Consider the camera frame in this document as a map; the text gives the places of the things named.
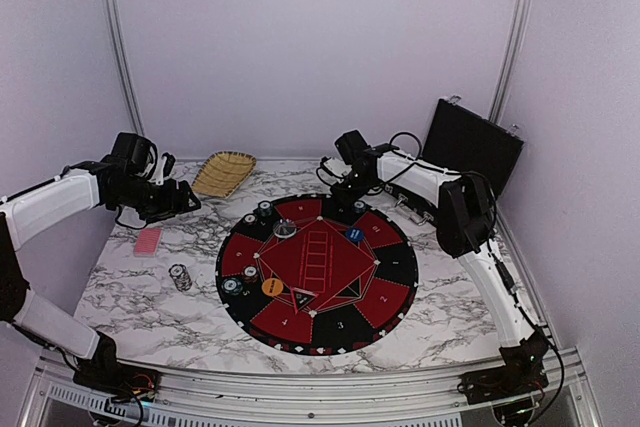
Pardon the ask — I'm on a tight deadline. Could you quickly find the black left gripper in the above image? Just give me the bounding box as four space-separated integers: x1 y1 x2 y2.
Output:
112 177 200 224

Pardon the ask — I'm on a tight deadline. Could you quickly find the blue round blind button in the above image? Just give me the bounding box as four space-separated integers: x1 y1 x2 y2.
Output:
345 227 364 243

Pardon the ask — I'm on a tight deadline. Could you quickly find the blue green chip stack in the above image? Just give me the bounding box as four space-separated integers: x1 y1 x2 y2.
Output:
243 214 256 225

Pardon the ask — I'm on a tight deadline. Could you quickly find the clear round dealer button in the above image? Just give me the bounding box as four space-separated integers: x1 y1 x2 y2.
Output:
273 219 298 240

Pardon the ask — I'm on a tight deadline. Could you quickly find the single blue green chip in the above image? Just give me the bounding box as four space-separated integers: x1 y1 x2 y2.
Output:
257 201 273 217

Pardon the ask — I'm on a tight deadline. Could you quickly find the small orange black chip pile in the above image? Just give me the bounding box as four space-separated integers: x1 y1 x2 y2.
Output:
243 265 259 283

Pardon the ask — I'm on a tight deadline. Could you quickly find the blue green chip pile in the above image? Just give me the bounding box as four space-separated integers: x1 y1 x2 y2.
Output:
220 277 243 296
353 201 366 213

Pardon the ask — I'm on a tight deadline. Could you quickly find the black triangular button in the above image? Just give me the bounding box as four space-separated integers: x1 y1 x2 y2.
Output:
291 288 318 313

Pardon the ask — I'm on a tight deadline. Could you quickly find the orange round blind button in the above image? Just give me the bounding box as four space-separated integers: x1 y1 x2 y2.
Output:
261 277 284 297

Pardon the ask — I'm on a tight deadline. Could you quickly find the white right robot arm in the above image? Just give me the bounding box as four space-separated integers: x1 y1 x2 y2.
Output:
320 144 549 395

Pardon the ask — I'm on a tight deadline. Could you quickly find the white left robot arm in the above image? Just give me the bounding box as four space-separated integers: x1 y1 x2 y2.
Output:
1 132 201 392

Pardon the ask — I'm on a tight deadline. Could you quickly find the woven bamboo tray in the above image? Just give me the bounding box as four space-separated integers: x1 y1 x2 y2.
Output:
192 151 257 198

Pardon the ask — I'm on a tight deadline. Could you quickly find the red playing card deck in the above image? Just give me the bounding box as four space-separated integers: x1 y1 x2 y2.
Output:
133 228 163 257

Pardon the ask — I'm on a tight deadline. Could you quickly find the white black chip stack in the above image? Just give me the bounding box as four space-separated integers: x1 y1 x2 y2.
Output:
168 263 192 292

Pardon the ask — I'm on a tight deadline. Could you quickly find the round red black poker mat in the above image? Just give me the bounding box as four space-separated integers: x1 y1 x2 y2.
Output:
215 194 419 356

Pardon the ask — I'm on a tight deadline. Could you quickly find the black poker chip case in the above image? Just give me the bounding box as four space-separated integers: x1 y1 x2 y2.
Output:
384 97 525 228

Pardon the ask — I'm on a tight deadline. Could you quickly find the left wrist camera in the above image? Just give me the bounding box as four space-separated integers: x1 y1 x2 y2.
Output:
149 152 175 186

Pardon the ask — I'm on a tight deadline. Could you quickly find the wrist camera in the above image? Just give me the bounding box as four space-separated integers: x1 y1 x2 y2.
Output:
319 130 370 180
149 152 175 186

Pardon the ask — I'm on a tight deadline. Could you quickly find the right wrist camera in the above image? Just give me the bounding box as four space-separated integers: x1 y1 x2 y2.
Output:
319 130 370 180

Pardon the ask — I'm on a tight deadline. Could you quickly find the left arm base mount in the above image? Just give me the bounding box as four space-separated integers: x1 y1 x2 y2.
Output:
73 333 160 401

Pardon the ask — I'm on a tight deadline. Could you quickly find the right aluminium wall post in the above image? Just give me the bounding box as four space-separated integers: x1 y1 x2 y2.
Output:
489 0 532 124

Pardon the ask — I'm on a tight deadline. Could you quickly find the aluminium wall post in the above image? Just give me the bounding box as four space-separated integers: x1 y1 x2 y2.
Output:
489 0 532 124
103 0 144 135

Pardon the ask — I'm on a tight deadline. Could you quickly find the left aluminium wall post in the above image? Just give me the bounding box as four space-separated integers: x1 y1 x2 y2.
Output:
103 0 144 135

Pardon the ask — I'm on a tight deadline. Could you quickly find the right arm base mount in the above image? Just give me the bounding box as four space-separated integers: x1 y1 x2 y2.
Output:
457 332 549 405

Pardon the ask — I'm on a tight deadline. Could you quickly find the aluminium front rail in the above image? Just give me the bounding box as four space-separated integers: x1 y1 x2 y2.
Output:
14 348 604 426

